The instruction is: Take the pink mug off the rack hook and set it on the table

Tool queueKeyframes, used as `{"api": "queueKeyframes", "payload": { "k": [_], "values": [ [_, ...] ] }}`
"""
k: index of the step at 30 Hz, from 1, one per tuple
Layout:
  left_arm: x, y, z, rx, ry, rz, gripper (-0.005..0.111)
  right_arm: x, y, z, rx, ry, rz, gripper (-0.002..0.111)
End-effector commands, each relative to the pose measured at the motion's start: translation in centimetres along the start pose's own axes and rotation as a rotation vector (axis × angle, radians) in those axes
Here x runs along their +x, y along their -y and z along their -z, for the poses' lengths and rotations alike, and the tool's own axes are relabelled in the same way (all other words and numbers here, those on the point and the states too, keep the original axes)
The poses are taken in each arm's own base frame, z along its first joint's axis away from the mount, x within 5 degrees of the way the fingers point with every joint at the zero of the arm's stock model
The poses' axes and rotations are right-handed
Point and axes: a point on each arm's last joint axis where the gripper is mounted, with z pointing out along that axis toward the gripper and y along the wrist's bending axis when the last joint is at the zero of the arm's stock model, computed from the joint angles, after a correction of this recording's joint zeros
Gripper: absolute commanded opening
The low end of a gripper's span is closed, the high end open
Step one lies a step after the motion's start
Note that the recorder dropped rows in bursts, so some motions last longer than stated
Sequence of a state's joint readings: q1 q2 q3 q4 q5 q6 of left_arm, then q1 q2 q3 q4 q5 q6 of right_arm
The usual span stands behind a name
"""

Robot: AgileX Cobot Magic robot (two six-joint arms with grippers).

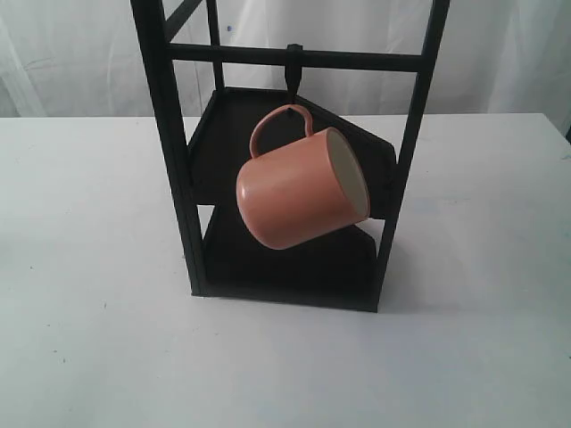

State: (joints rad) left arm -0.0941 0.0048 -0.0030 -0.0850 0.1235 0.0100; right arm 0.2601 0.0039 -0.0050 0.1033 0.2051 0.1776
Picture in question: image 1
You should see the pink ceramic mug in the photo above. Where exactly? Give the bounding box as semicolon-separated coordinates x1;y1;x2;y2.
236;104;370;250

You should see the black metal shelf rack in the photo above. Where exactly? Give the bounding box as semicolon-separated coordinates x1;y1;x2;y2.
131;1;450;312

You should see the white backdrop curtain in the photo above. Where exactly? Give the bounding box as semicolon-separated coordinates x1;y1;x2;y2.
1;1;570;129

